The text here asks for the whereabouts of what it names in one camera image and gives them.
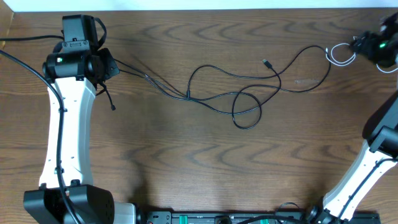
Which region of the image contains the white usb cable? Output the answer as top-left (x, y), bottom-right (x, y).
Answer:
top-left (325, 42), bottom-right (398, 74)

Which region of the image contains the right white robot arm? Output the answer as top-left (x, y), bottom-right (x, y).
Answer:
top-left (306, 14), bottom-right (397, 223)

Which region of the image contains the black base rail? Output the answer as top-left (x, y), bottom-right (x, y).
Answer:
top-left (136, 208), bottom-right (381, 224)

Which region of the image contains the black usb cable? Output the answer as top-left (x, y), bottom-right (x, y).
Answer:
top-left (105, 45), bottom-right (332, 130)

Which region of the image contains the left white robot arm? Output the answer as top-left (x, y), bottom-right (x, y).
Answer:
top-left (23, 15), bottom-right (139, 223)

